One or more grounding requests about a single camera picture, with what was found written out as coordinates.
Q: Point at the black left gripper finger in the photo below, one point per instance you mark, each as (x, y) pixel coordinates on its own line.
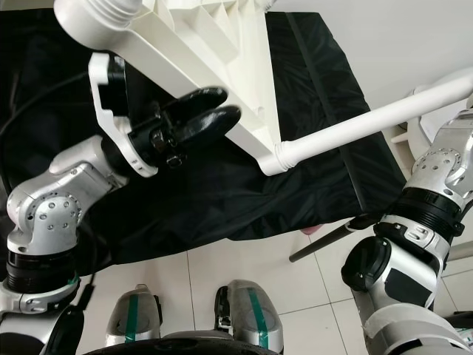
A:
(211, 129)
(196, 102)

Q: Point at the white plastic children table top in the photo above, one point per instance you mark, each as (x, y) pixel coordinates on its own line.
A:
(192, 44)

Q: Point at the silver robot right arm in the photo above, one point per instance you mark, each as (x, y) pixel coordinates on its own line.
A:
(414, 244)

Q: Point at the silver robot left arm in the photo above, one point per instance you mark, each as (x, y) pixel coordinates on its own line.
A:
(44, 207)

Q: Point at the pink white packet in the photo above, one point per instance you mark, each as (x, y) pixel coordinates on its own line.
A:
(318, 229)

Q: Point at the black table cloth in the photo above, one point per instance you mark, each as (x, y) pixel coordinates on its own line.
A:
(44, 44)

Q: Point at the black metal table leg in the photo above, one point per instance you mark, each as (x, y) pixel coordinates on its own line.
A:
(325, 242)

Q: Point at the black robot left foot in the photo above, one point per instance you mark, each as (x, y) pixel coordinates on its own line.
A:
(158, 310)

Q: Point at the black robot foot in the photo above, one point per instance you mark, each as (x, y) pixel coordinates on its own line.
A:
(158, 310)
(222, 307)

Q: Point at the black robot right foot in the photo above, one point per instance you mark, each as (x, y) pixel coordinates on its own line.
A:
(222, 307)

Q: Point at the black robot torso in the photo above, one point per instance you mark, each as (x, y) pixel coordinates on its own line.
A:
(192, 349)

